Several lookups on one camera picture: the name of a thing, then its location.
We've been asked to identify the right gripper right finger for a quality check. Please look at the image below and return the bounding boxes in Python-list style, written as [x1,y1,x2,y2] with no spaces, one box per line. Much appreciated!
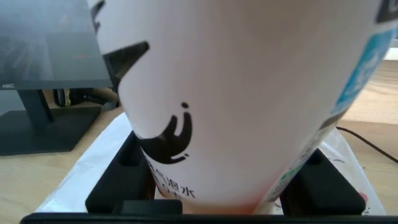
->
[279,148,367,216]

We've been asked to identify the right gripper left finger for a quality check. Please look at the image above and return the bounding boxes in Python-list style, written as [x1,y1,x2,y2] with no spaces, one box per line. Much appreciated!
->
[85,130,156,215]

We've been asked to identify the white drink bottle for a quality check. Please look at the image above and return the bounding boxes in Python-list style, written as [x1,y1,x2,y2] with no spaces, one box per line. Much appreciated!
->
[88,0,398,215]

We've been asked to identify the white plastic shopping bag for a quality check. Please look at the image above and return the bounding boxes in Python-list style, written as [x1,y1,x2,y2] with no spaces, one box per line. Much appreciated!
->
[35,112,387,216]

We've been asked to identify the black computer monitor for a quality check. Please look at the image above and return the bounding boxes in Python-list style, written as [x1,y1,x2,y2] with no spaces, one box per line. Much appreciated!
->
[0,0,113,157]

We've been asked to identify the black cable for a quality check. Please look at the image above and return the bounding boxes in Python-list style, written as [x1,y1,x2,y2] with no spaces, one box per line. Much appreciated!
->
[335,125,398,164]

